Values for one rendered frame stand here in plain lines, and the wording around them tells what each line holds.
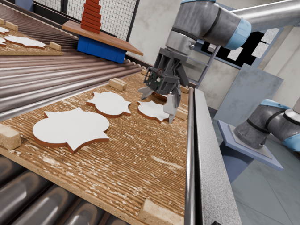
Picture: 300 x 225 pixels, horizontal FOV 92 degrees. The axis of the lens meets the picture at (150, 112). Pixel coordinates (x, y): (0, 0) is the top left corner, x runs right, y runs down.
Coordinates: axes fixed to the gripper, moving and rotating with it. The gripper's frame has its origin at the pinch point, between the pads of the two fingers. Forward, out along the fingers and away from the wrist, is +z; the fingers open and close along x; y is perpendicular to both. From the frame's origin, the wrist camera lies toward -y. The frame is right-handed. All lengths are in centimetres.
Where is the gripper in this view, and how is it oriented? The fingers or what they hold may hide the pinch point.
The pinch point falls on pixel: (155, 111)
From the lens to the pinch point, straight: 51.3
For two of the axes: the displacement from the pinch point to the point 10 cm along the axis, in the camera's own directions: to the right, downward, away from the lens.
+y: -6.9, 0.8, -7.2
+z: -3.5, 8.3, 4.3
